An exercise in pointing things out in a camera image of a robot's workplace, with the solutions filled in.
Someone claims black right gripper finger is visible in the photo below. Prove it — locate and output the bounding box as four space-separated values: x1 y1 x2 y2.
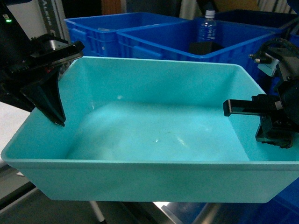
255 124 293 149
223 99 266 117

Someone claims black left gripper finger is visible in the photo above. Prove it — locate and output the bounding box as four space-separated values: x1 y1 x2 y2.
33 41 85 68
21 69 66 127

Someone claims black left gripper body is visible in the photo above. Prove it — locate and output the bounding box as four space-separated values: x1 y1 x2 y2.
0 34 69 93

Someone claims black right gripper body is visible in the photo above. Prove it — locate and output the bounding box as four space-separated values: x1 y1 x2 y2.
251 49 299 131

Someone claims turquoise plastic bin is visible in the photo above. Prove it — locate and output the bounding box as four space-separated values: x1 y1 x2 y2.
1 57 299 203

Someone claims blue crate rear left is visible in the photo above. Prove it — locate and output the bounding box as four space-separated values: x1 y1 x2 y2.
64 12 184 57

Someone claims large blue crate below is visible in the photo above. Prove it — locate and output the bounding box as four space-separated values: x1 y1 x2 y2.
266 179 299 224

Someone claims clear plastic water bottle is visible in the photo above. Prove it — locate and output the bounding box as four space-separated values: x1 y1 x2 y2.
198 10 217 42

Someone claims blue crate with bottle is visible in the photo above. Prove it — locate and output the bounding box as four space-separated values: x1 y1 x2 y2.
117 18 280 86

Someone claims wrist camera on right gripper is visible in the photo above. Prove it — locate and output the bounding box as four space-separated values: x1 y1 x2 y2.
249 53 280 77

